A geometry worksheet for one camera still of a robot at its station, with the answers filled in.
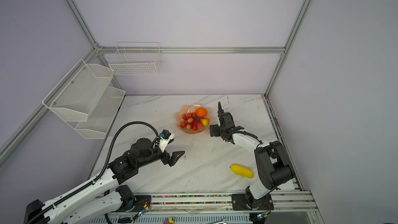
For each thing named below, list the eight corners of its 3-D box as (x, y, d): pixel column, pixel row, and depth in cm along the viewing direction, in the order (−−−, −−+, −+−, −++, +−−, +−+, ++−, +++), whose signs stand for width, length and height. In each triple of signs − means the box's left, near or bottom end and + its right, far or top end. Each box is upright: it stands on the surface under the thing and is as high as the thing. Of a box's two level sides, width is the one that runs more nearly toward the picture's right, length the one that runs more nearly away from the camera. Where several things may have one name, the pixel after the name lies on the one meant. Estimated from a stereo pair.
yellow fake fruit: (229, 173, 85) (230, 171, 82) (230, 165, 87) (231, 163, 85) (251, 178, 83) (253, 177, 80) (252, 171, 85) (253, 169, 83)
